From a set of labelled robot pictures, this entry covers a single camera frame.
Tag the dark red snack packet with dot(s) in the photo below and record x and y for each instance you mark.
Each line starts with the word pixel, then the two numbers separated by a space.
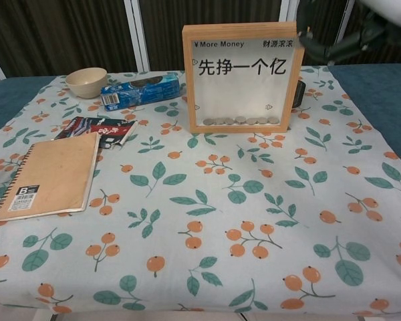
pixel 110 128

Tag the silver coin in box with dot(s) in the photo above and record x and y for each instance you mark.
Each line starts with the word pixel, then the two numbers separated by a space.
pixel 252 121
pixel 262 120
pixel 227 120
pixel 273 120
pixel 240 119
pixel 208 121

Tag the floral orange leaf tablecloth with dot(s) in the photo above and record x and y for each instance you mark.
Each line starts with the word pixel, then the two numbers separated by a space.
pixel 194 234

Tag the wooden frame money box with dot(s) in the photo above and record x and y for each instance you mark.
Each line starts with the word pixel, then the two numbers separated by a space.
pixel 244 90

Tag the teal table cover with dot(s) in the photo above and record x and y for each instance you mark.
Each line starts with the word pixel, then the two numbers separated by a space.
pixel 381 100

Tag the dark folding screen white frame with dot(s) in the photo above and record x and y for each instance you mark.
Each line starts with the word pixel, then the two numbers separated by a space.
pixel 53 33

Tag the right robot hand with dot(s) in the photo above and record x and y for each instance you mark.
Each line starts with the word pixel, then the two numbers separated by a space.
pixel 374 30

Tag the blue cookie package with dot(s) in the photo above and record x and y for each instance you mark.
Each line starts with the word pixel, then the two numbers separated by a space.
pixel 140 93

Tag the kraft spiral notebook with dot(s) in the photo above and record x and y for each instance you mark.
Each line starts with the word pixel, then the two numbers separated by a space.
pixel 53 177

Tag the beige bowl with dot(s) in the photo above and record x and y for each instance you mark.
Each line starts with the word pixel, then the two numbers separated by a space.
pixel 86 83

